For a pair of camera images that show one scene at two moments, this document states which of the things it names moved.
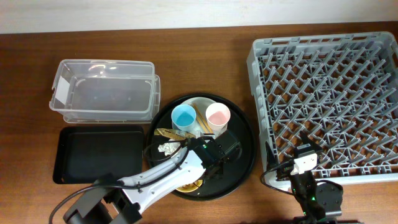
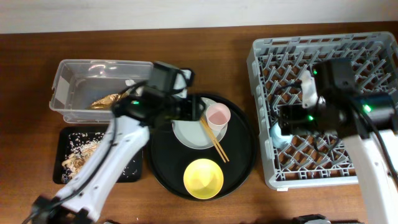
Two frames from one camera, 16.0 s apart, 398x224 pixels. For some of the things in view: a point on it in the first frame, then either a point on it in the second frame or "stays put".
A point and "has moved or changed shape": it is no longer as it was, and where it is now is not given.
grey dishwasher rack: x=342 y=90 stays put
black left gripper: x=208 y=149 → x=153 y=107
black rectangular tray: x=83 y=154 stays put
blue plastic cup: x=183 y=117 has moved or changed shape
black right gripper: x=271 y=162 → x=288 y=116
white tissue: x=168 y=147 → x=130 y=83
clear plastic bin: x=106 y=91 stays put
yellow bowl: x=189 y=187 has moved or changed shape
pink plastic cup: x=217 y=115 stays put
